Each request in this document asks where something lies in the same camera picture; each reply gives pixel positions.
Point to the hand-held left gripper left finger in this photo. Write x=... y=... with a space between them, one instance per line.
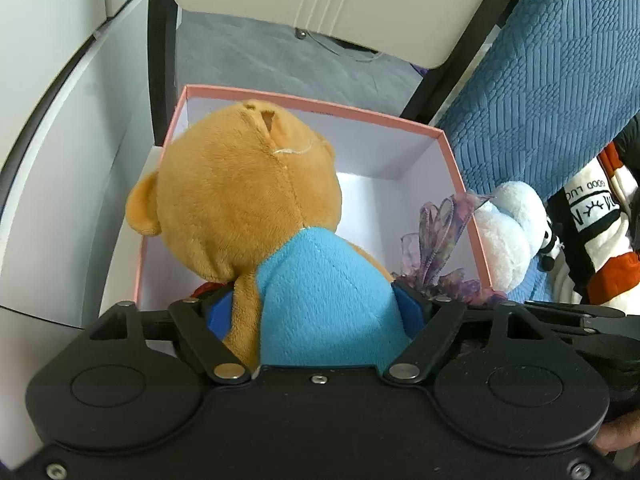
x=220 y=312

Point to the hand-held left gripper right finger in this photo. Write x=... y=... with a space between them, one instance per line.
x=407 y=305

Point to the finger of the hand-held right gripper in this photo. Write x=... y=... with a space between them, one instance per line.
x=575 y=317

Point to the red and black small toy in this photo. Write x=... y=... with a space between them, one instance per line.
x=207 y=287

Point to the purple ribbon bow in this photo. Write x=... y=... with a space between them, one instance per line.
x=440 y=240

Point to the brown teddy bear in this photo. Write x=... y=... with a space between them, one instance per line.
x=240 y=200

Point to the pink cardboard box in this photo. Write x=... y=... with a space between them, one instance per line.
x=380 y=150

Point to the person's right hand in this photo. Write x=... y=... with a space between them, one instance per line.
x=620 y=432

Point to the black and white panda plush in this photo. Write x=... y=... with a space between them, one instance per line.
x=550 y=245

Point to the white and blue plush toy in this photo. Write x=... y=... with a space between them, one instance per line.
x=505 y=230

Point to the striped fleece blanket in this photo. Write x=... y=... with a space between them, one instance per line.
x=595 y=205

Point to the black puffer jacket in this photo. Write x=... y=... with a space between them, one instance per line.
x=631 y=140

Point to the blue textured seat cushion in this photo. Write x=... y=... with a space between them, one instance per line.
x=540 y=75

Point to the white folding chair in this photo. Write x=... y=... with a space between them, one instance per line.
x=325 y=5

